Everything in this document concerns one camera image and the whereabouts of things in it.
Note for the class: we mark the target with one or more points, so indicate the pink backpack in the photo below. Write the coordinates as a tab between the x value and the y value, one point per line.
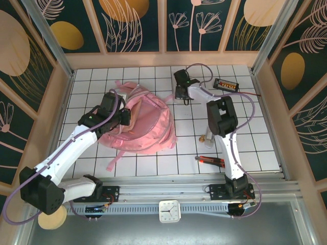
153	122

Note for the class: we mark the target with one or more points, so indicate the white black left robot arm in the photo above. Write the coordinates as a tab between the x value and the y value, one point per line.
69	150

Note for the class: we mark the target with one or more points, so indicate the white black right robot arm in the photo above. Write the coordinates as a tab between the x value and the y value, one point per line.
230	153

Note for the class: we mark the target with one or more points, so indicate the gold chess pawn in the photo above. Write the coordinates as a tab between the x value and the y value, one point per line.
201	138

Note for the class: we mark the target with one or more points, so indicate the red black utility knife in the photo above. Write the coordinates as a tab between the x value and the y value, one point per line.
210	160

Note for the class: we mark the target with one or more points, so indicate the white square clock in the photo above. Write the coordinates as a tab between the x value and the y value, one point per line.
169	211

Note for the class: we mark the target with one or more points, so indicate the round yellow sponge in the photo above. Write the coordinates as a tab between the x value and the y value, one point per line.
55	222

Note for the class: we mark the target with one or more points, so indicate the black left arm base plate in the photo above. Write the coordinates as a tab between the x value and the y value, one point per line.
113	191

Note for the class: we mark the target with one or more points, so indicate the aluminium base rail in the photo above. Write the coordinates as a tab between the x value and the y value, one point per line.
163	190

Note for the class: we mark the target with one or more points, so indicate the aluminium frame post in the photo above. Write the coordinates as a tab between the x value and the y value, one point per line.
51	40
275	35

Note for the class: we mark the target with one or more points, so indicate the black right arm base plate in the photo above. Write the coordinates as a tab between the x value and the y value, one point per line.
217	191

